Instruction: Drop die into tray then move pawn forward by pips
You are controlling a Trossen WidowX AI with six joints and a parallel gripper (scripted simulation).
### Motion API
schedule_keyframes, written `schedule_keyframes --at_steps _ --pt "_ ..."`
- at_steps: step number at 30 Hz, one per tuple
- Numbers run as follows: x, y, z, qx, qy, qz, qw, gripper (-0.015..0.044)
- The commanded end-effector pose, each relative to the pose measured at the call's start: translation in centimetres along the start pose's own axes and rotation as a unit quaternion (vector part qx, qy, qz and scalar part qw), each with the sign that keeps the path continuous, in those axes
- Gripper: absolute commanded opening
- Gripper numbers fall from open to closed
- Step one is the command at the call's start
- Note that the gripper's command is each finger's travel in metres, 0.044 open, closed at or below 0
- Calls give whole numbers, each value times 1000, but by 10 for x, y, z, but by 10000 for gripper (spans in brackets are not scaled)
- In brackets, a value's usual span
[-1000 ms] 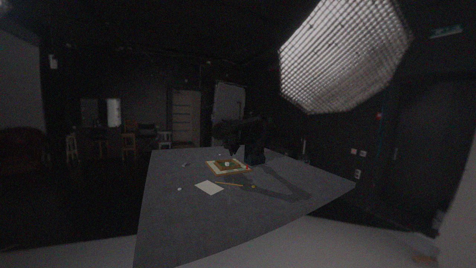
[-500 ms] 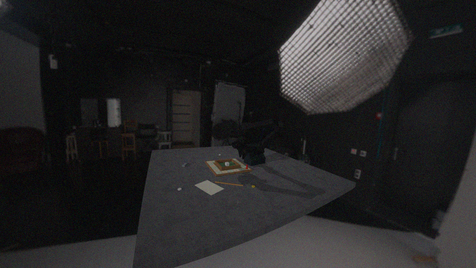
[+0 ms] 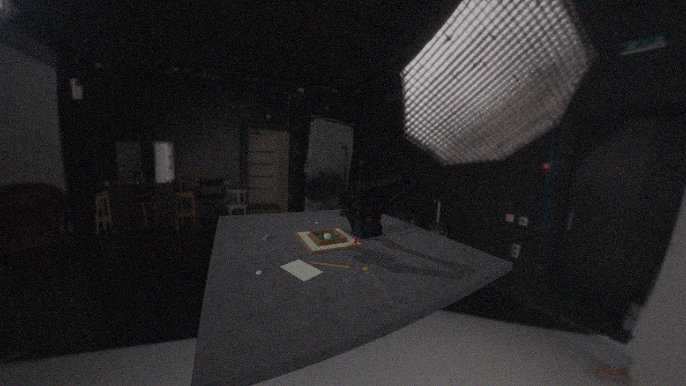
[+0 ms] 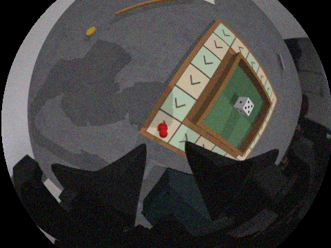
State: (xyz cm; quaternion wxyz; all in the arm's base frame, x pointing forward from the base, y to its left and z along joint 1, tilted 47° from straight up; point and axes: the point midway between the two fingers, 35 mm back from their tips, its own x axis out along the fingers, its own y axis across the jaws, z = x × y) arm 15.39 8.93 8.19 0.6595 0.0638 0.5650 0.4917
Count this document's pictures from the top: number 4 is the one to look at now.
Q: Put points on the grey die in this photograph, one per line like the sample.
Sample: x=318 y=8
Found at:
x=244 y=105

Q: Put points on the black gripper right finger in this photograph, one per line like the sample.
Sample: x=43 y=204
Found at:
x=221 y=179

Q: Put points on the red game pawn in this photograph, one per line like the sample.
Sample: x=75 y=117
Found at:
x=163 y=128

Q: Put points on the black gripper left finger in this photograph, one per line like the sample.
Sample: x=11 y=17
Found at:
x=116 y=186

